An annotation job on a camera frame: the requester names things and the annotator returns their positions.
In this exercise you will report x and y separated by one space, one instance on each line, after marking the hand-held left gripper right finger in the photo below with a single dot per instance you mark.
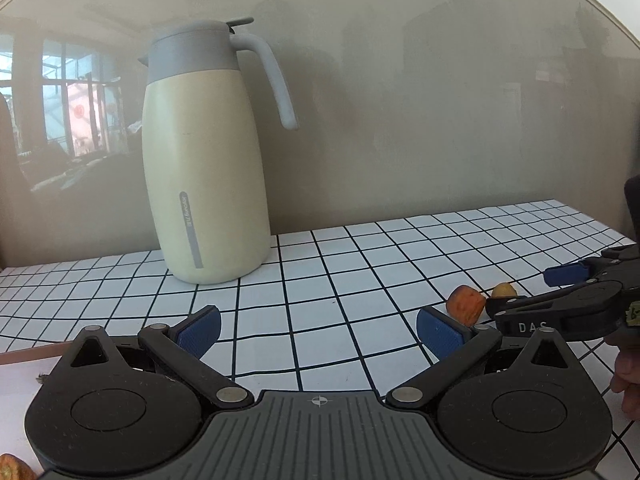
440 332

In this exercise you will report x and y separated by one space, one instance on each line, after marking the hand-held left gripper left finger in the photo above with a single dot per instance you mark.
200 332

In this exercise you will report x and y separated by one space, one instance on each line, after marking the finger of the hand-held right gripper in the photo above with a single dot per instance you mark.
567 276
550 299

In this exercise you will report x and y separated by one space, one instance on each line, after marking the carrot piece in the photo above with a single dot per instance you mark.
466 305

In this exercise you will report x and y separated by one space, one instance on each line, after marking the tan walnut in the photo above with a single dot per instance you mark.
504 290

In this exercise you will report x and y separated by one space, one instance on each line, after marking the large orange carrot chunk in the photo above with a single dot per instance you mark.
15 469

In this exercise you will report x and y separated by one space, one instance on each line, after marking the person's right hand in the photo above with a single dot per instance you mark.
629 385

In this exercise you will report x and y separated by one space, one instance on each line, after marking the white checked tablecloth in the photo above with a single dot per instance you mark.
350 270

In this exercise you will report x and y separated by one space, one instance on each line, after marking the cream thermos jug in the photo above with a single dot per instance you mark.
210 160

